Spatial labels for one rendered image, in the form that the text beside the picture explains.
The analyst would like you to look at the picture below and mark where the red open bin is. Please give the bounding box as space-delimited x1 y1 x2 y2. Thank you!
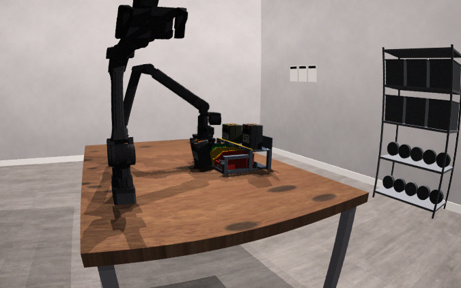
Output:
216 150 254 170

